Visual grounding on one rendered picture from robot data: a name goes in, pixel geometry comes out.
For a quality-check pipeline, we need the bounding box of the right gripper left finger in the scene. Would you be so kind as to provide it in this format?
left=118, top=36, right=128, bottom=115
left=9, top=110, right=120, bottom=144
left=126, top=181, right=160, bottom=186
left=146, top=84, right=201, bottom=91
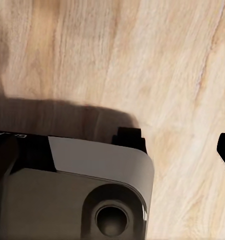
left=0, top=133, right=19, bottom=181

